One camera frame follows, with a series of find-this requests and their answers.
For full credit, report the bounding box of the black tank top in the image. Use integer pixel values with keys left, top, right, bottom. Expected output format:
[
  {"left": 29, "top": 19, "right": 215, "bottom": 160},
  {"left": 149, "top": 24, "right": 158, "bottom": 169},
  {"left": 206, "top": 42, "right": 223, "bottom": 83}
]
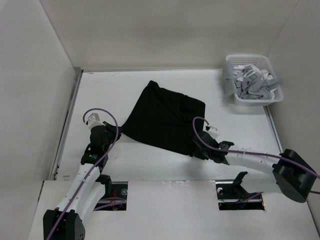
[{"left": 121, "top": 81, "right": 206, "bottom": 156}]

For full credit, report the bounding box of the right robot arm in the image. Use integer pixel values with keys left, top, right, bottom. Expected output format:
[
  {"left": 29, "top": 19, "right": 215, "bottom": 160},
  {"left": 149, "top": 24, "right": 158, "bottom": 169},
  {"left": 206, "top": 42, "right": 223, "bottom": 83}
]
[{"left": 193, "top": 131, "right": 317, "bottom": 203}]

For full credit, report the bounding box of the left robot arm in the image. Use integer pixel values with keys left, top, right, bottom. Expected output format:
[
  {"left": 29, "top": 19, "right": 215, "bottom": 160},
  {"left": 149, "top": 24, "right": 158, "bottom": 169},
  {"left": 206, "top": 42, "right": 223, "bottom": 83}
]
[{"left": 43, "top": 120, "right": 121, "bottom": 240}]

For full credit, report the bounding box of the grey tank top pile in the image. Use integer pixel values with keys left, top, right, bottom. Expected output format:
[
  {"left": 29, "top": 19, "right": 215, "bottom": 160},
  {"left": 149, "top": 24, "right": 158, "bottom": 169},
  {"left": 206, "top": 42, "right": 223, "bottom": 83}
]
[{"left": 222, "top": 61, "right": 280, "bottom": 100}]

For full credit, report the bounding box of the white plastic laundry basket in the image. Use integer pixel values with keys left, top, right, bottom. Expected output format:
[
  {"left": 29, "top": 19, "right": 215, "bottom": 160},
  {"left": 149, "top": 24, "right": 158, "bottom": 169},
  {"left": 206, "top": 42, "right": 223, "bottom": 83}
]
[{"left": 225, "top": 54, "right": 284, "bottom": 107}]

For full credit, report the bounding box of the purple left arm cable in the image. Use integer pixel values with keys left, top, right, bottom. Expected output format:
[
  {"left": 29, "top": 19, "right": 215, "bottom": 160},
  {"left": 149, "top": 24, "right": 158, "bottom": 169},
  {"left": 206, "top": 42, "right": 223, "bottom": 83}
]
[{"left": 46, "top": 107, "right": 126, "bottom": 240}]

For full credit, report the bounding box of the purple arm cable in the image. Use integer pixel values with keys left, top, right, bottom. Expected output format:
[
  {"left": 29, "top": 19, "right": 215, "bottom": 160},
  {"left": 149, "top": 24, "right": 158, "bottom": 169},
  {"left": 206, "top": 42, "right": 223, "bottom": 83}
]
[
  {"left": 46, "top": 107, "right": 126, "bottom": 240},
  {"left": 192, "top": 116, "right": 320, "bottom": 201}
]

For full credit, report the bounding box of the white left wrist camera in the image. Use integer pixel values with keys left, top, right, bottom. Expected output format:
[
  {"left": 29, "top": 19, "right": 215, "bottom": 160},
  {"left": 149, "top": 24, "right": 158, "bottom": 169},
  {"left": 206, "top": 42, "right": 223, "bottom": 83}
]
[{"left": 85, "top": 113, "right": 103, "bottom": 130}]

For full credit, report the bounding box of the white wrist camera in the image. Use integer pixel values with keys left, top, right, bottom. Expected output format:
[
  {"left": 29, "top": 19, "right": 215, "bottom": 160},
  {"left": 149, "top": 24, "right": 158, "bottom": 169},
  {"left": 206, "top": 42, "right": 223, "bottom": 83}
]
[
  {"left": 85, "top": 113, "right": 103, "bottom": 130},
  {"left": 205, "top": 125, "right": 219, "bottom": 139}
]

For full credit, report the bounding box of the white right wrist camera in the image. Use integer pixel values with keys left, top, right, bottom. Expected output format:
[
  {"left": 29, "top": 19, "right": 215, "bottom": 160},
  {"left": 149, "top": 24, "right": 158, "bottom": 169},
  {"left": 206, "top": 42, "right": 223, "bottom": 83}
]
[{"left": 205, "top": 125, "right": 219, "bottom": 139}]

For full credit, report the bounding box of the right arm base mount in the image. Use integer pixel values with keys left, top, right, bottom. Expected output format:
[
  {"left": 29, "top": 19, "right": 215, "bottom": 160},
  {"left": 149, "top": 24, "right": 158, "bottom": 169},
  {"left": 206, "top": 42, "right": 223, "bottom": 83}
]
[{"left": 215, "top": 181, "right": 265, "bottom": 211}]

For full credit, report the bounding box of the aluminium table edge rail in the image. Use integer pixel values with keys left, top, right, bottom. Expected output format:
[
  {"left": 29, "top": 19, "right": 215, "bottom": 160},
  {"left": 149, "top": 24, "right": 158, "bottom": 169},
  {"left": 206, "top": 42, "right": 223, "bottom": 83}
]
[{"left": 48, "top": 67, "right": 83, "bottom": 180}]

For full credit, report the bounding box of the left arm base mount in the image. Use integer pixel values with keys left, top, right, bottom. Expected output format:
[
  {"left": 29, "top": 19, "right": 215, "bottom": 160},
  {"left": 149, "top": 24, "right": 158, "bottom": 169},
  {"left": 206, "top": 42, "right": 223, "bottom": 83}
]
[{"left": 95, "top": 181, "right": 129, "bottom": 211}]

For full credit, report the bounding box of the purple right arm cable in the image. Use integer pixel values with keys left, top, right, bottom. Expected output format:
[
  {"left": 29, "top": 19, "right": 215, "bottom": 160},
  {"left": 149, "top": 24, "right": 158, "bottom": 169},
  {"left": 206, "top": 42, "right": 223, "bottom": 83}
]
[{"left": 192, "top": 116, "right": 320, "bottom": 201}]

